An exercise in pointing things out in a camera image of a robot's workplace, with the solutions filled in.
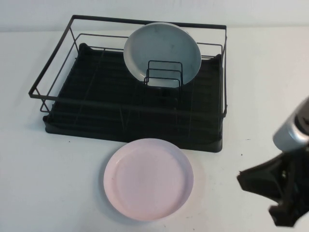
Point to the black plastic drain tray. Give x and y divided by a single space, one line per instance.
144 140

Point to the grey round plate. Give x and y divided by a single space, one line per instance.
164 46

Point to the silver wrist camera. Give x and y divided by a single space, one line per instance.
289 135

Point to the pink round plate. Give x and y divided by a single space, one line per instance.
147 176

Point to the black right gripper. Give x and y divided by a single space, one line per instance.
300 171

